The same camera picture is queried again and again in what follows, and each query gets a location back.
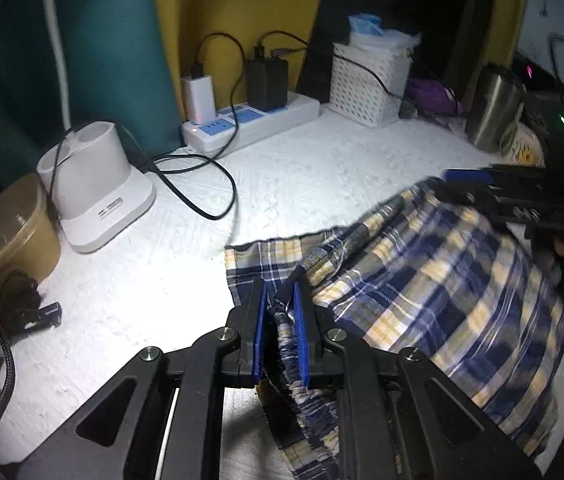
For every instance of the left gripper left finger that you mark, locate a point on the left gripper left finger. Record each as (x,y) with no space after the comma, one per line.
(248,321)

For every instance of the white desk lamp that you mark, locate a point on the white desk lamp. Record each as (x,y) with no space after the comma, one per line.
(92,187)

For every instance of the white power strip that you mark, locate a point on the white power strip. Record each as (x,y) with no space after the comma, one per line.
(248,126)

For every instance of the blue plastic bag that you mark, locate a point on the blue plastic bag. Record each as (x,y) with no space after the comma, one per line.
(367,32)

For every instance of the stainless steel tumbler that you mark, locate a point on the stainless steel tumbler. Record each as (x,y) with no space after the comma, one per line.
(498,95)

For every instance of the purple cloth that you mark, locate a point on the purple cloth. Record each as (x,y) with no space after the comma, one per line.
(433,97)

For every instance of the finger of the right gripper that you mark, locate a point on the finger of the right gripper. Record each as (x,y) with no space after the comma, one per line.
(480,176)

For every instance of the black power adapter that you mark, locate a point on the black power adapter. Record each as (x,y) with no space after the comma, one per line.
(266,81)

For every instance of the cream cartoon mug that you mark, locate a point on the cream cartoon mug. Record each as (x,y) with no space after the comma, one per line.
(520,146)

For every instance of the black router box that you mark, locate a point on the black router box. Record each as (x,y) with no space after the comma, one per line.
(542,107)

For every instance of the tan lidded container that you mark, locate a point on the tan lidded container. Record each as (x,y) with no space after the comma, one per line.
(28,238)

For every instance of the teal curtain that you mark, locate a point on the teal curtain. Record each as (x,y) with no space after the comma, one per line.
(116,69)

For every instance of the white phone charger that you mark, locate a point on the white phone charger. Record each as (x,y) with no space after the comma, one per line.
(199,100)

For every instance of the white perforated basket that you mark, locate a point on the white perforated basket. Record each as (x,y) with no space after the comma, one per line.
(367,86)

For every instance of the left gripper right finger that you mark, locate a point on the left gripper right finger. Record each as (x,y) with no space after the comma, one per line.
(311,323)

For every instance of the yellow curtain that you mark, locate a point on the yellow curtain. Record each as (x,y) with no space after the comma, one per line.
(184,22)

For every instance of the blue yellow plaid pants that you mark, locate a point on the blue yellow plaid pants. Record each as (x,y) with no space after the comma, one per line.
(412,272)

